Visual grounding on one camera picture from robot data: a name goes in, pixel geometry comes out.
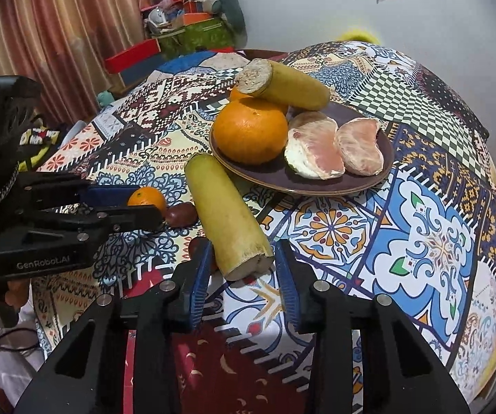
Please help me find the purple round plate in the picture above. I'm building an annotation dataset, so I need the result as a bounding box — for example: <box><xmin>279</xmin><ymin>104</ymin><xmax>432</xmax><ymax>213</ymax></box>
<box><xmin>209</xmin><ymin>99</ymin><xmax>394</xmax><ymax>196</ymax></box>

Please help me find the peeled pomelo segment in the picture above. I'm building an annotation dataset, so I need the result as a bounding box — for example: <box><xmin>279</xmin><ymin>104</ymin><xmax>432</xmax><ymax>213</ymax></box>
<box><xmin>334</xmin><ymin>117</ymin><xmax>383</xmax><ymax>177</ymax></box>
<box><xmin>284</xmin><ymin>111</ymin><xmax>346</xmax><ymax>181</ymax></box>

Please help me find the large orange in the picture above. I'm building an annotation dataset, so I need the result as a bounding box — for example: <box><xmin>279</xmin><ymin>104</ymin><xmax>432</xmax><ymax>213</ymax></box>
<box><xmin>212</xmin><ymin>97</ymin><xmax>290</xmax><ymax>166</ymax></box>

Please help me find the green patterned box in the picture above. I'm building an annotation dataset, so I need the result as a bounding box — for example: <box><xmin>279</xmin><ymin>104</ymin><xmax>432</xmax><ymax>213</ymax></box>
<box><xmin>157</xmin><ymin>19</ymin><xmax>236</xmax><ymax>57</ymax></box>

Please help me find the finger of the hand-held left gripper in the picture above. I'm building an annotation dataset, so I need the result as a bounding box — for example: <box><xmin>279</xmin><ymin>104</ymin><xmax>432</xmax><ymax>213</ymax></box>
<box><xmin>58</xmin><ymin>180</ymin><xmax>142</xmax><ymax>208</ymax></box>
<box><xmin>76</xmin><ymin>204</ymin><xmax>165</xmax><ymax>243</ymax></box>

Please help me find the dark red jujube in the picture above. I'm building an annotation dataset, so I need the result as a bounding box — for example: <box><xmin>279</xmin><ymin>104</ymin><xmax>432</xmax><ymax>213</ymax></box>
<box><xmin>187</xmin><ymin>237</ymin><xmax>206</xmax><ymax>264</ymax></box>
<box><xmin>165</xmin><ymin>204</ymin><xmax>197</xmax><ymax>228</ymax></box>

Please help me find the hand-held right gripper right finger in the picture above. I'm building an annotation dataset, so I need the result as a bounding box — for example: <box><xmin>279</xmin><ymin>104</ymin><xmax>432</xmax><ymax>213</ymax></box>
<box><xmin>274</xmin><ymin>239</ymin><xmax>471</xmax><ymax>414</ymax></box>

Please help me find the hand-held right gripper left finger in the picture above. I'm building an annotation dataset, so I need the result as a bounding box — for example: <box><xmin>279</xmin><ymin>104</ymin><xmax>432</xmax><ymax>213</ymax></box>
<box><xmin>13</xmin><ymin>238</ymin><xmax>214</xmax><ymax>414</ymax></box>

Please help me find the person's left hand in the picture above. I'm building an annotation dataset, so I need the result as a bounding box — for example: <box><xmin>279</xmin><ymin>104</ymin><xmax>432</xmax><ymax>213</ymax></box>
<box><xmin>6</xmin><ymin>279</ymin><xmax>31</xmax><ymax>312</ymax></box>

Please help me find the orange box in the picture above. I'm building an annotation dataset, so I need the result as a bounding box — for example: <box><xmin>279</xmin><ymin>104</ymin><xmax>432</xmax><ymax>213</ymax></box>
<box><xmin>182</xmin><ymin>11</ymin><xmax>223</xmax><ymax>29</ymax></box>

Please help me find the small tangerine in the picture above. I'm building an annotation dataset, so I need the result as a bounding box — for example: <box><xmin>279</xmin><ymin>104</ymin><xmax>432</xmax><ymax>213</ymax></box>
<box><xmin>127</xmin><ymin>186</ymin><xmax>168</xmax><ymax>216</ymax></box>

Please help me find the yellow foam tube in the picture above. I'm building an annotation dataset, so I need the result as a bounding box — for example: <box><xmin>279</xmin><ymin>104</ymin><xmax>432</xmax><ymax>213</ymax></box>
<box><xmin>338</xmin><ymin>27</ymin><xmax>380</xmax><ymax>46</ymax></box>

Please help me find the striped red curtain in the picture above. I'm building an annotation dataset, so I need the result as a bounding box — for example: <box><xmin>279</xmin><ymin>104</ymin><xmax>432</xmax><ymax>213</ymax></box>
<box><xmin>0</xmin><ymin>0</ymin><xmax>163</xmax><ymax>127</ymax></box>

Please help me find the yellow-green sugarcane piece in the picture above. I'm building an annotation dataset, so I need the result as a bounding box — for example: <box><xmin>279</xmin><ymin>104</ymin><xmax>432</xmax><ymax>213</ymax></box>
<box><xmin>185</xmin><ymin>154</ymin><xmax>276</xmax><ymax>281</ymax></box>
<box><xmin>235</xmin><ymin>59</ymin><xmax>331</xmax><ymax>111</ymax></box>

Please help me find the red box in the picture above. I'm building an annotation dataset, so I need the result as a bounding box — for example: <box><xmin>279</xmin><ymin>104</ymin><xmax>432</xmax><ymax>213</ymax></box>
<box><xmin>104</xmin><ymin>38</ymin><xmax>161</xmax><ymax>74</ymax></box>

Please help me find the yellow cartoon cloth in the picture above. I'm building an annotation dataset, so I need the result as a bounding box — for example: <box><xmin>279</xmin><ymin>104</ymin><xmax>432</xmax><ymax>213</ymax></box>
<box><xmin>19</xmin><ymin>126</ymin><xmax>61</xmax><ymax>171</ymax></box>

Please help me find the blue box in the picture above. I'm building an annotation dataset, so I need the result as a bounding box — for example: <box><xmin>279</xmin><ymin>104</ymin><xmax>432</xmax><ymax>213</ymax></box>
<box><xmin>118</xmin><ymin>53</ymin><xmax>168</xmax><ymax>87</ymax></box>

